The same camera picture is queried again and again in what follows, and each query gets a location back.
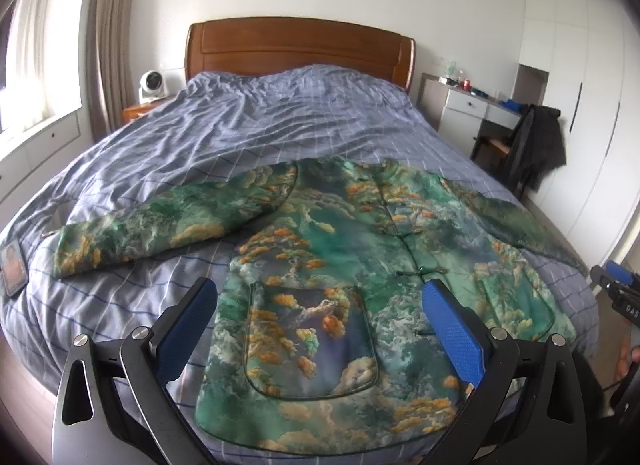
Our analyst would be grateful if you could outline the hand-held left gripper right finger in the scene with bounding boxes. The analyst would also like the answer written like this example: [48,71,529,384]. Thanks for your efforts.
[421,279,588,465]

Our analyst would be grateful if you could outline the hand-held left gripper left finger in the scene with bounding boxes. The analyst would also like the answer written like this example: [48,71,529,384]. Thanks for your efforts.
[51,276,219,465]

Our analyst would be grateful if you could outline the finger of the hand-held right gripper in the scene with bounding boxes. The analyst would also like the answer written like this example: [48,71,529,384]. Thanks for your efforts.
[590,260,640,296]

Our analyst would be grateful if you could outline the green landscape print jacket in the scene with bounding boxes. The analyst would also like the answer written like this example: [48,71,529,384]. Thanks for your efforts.
[52,156,586,456]

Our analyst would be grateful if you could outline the black coat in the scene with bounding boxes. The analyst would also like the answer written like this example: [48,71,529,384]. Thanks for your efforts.
[505,104,568,193]

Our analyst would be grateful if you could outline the wooden chair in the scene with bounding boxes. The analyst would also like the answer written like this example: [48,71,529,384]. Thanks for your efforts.
[472,135,516,170]

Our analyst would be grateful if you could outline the white wardrobe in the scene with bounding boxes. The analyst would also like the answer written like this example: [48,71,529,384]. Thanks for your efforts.
[517,0,640,266]

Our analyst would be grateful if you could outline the phone with photo screen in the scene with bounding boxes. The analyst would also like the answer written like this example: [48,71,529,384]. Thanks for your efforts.
[0,239,28,298]

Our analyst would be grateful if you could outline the wooden nightstand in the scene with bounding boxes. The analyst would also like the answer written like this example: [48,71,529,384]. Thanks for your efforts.
[123,97,171,126]

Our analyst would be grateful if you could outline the white desk with drawer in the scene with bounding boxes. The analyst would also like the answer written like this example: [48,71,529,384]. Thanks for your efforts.
[417,72,536,160]

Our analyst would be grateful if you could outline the white window-side cabinet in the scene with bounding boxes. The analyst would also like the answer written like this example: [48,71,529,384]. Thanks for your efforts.
[0,112,83,206]

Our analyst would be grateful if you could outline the white desk fan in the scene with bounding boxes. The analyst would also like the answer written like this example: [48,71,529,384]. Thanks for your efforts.
[138,71,171,104]

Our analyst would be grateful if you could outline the beige curtain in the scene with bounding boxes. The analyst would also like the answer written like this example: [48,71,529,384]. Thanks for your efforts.
[80,0,146,148]

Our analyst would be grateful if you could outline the wooden headboard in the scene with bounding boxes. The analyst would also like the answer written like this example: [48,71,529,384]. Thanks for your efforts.
[185,19,417,93]

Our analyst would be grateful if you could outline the window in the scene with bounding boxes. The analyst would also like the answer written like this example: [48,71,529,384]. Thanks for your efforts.
[0,0,83,133]

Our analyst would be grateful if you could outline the wooden bed frame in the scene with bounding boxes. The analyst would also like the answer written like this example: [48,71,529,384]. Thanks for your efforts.
[0,340,56,465]

